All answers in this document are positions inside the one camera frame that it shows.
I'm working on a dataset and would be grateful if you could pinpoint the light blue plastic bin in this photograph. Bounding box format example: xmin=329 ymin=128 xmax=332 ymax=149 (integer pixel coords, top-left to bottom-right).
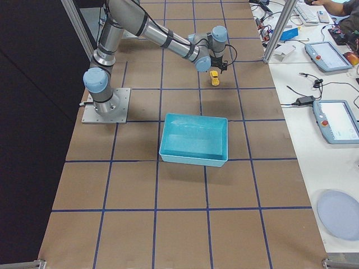
xmin=159 ymin=113 xmax=228 ymax=167

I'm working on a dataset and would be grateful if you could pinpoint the pale blue round plate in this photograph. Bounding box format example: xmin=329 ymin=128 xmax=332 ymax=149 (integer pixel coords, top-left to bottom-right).
xmin=317 ymin=191 xmax=358 ymax=241

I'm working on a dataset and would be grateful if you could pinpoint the white keyboard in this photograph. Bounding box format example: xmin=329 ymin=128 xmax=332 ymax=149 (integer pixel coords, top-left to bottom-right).
xmin=294 ymin=2 xmax=320 ymax=26

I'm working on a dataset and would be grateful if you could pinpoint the upper teach pendant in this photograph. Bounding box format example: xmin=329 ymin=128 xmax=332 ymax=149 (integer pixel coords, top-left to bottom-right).
xmin=305 ymin=41 xmax=352 ymax=72

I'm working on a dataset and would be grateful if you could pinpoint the person forearm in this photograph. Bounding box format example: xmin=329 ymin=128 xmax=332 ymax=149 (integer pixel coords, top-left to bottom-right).
xmin=312 ymin=0 xmax=351 ymax=17

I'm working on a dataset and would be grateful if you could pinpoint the teach pendant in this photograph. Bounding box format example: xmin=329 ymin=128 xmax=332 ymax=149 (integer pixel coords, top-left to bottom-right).
xmin=312 ymin=100 xmax=358 ymax=144
xmin=305 ymin=41 xmax=352 ymax=72

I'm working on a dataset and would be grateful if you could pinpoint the yellow toy beetle car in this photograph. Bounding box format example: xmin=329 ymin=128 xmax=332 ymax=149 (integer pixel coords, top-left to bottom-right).
xmin=209 ymin=70 xmax=220 ymax=86

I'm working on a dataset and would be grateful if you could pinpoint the aluminium frame post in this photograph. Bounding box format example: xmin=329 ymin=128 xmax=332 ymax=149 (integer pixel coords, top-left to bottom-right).
xmin=263 ymin=0 xmax=297 ymax=63

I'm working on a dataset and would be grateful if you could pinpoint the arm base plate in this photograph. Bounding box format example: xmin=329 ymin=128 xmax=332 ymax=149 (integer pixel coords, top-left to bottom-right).
xmin=81 ymin=88 xmax=131 ymax=124

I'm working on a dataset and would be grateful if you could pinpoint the black power adapter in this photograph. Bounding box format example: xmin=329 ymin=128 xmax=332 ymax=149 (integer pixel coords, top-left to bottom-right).
xmin=292 ymin=95 xmax=315 ymax=106

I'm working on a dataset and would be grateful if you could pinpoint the white folded cardboard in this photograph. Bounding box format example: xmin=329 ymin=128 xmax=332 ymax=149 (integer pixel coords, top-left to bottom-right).
xmin=273 ymin=44 xmax=296 ymax=62

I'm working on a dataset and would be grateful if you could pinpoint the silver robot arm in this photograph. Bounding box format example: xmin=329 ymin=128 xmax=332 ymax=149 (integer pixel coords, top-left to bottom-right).
xmin=83 ymin=1 xmax=228 ymax=117

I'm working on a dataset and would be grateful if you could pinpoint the blue small box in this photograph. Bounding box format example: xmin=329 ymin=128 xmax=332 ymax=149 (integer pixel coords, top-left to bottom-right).
xmin=280 ymin=27 xmax=299 ymax=41

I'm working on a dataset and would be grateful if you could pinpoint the lower teach pendant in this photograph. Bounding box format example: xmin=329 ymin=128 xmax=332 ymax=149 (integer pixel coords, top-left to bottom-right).
xmin=312 ymin=100 xmax=358 ymax=144

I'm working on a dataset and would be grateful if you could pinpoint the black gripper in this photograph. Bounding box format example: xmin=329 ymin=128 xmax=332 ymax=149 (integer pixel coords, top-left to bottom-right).
xmin=210 ymin=56 xmax=228 ymax=73

